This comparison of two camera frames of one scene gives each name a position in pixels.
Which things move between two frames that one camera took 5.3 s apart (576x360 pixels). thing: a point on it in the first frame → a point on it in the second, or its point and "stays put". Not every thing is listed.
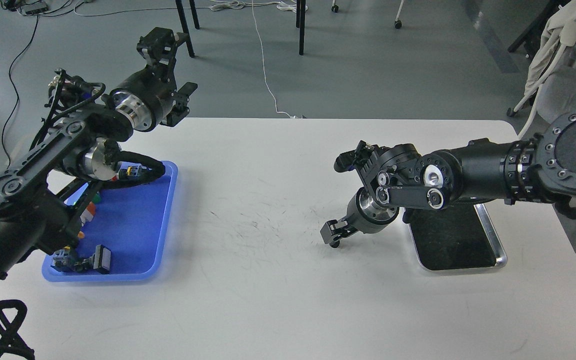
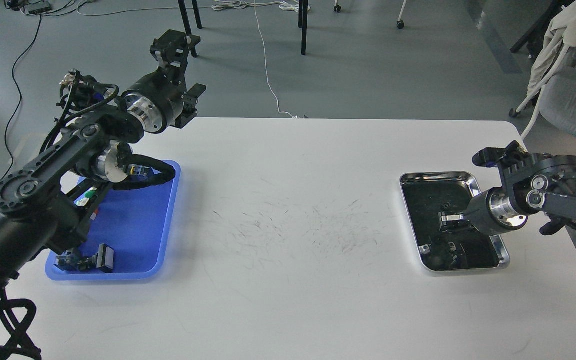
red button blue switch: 127,170 stays put
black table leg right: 300,18 stays put
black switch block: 100,260 stays put
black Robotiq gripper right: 366,215 → 489,212
